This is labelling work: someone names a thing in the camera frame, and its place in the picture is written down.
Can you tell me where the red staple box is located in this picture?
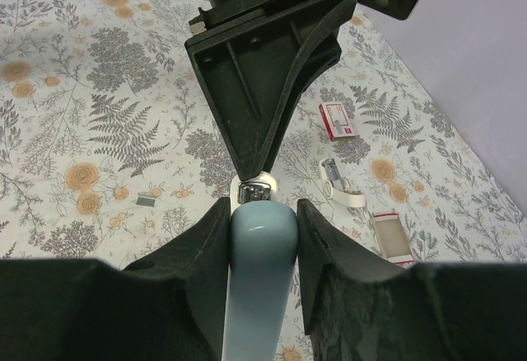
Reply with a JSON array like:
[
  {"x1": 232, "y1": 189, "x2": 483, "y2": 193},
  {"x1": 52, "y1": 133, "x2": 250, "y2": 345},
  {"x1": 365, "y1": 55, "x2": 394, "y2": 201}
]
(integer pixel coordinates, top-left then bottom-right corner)
[{"x1": 319, "y1": 101, "x2": 358, "y2": 142}]

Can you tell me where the loose staple strip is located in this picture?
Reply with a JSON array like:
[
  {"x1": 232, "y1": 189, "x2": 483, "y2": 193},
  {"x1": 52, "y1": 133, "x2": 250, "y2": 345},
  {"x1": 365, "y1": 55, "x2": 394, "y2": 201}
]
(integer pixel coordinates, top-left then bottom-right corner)
[{"x1": 371, "y1": 212, "x2": 415, "y2": 265}]

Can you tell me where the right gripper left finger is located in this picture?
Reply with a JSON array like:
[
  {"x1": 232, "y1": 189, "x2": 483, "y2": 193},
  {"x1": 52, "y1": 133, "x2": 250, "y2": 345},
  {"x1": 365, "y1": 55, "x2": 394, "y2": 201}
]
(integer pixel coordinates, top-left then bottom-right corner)
[{"x1": 1, "y1": 198, "x2": 231, "y2": 360}]

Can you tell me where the floral table mat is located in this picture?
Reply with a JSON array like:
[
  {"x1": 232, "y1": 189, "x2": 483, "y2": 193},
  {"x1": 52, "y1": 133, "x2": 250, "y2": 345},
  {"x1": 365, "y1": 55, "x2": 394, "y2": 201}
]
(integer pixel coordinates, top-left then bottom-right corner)
[{"x1": 1, "y1": 0, "x2": 526, "y2": 360}]

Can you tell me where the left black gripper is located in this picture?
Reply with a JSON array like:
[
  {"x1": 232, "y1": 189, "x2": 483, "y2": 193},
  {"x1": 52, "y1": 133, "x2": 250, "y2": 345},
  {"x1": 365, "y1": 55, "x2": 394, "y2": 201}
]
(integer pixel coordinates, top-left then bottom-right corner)
[{"x1": 185, "y1": 0, "x2": 357, "y2": 181}]

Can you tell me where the small removed staple piece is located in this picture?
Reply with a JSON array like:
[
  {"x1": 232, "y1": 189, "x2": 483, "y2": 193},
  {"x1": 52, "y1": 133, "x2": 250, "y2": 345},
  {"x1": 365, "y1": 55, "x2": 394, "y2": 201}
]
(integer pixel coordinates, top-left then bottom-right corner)
[{"x1": 136, "y1": 191, "x2": 157, "y2": 207}]

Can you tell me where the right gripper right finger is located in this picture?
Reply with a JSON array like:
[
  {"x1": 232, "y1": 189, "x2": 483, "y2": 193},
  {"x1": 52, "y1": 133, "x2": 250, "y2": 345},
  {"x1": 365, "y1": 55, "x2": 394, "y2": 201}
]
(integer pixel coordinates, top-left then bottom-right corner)
[{"x1": 296, "y1": 199, "x2": 526, "y2": 360}]

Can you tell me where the light blue stapler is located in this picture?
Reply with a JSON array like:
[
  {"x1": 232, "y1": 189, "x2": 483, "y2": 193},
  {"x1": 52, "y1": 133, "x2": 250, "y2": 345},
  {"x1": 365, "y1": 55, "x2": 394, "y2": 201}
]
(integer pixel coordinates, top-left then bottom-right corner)
[{"x1": 222, "y1": 171, "x2": 299, "y2": 360}]

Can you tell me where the small white stapler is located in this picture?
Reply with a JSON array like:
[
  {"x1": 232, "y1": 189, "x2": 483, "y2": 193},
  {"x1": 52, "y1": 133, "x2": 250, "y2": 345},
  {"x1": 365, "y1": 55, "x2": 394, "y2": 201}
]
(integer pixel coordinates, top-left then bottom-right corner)
[{"x1": 319, "y1": 158, "x2": 366, "y2": 209}]

